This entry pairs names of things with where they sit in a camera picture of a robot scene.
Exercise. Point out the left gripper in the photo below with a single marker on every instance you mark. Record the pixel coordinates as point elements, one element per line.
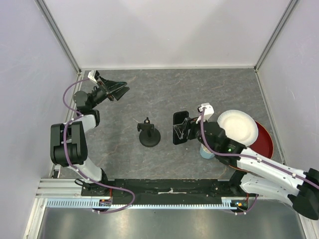
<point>118,94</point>

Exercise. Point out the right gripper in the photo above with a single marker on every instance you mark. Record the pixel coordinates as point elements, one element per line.
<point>184,126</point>

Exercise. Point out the black smartphone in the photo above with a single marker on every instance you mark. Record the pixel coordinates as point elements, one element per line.
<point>179,127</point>

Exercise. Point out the black phone stand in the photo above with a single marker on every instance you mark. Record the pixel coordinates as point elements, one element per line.
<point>149,136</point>

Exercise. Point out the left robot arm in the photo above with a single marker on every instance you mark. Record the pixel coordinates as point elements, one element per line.
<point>68,145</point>

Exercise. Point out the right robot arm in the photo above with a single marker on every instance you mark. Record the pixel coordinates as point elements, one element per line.
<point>258,175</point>

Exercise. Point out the light blue mug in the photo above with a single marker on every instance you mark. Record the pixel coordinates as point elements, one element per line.
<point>205,153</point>

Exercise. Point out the white paper plate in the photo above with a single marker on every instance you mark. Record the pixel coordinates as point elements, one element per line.
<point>239,126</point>

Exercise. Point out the red round tray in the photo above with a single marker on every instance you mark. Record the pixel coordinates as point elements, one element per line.
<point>261,142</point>

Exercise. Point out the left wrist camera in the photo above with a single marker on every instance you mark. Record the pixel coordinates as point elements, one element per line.
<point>93,76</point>

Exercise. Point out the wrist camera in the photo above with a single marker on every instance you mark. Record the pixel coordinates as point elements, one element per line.
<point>93,76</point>
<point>206,111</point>

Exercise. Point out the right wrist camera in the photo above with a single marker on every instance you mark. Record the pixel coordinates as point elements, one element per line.
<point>206,111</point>

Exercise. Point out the slotted cable duct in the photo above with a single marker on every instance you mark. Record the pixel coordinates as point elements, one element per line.
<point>87,203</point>

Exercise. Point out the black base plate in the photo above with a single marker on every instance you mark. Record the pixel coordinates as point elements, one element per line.
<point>165,191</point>

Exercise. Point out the left aluminium frame post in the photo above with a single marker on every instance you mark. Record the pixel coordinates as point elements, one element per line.
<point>58,34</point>

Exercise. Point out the aluminium frame post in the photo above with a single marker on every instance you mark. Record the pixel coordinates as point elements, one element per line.
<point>58,34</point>
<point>276,33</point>

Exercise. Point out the right aluminium frame post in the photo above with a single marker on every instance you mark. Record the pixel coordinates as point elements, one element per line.
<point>276,33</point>

